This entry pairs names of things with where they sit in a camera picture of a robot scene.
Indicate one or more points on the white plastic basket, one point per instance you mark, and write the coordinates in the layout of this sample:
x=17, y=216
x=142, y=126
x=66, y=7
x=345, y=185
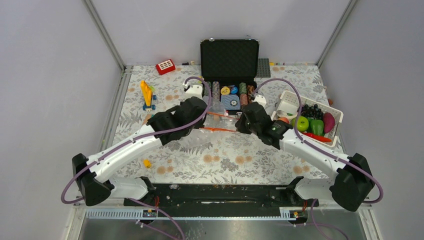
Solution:
x=288, y=105

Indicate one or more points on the red white toy block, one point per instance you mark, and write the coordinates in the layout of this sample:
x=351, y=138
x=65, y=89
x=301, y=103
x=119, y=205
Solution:
x=165, y=67

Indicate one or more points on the black grape bunch toy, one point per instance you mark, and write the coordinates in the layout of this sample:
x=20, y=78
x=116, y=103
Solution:
x=312, y=112

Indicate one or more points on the black poker chip case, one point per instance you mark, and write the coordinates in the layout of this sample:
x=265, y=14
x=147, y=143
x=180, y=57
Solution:
x=230, y=67

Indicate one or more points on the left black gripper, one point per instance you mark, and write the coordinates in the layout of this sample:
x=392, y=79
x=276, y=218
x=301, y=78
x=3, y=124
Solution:
x=199, y=124

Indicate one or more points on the small yellow toy piece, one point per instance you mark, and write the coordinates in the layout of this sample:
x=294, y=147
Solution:
x=147, y=163

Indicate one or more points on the purple sweet potato toy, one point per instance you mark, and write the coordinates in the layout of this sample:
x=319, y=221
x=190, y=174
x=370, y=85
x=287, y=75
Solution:
x=329, y=122

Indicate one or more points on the clear zip top bag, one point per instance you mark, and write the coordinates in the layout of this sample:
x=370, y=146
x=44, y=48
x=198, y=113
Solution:
x=218, y=123

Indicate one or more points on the red chili pepper toy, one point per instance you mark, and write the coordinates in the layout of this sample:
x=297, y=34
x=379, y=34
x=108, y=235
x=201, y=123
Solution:
x=317, y=137

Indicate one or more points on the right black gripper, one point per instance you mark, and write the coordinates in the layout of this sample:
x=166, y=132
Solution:
x=241, y=126

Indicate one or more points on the black mounting base plate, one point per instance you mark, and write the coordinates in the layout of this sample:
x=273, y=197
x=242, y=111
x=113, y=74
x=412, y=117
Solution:
x=224, y=200

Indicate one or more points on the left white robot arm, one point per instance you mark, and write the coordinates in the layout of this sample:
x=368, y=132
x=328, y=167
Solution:
x=95, y=175

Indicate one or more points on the orange peach toy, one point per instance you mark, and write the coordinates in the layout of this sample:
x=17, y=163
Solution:
x=284, y=119

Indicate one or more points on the yellow toy block cart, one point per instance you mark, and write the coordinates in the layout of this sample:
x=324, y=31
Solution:
x=148, y=96

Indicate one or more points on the grey lego baseplate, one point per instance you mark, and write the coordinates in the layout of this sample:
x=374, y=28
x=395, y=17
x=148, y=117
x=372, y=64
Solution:
x=263, y=68

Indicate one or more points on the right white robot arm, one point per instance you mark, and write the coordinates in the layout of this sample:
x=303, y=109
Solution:
x=350, y=177

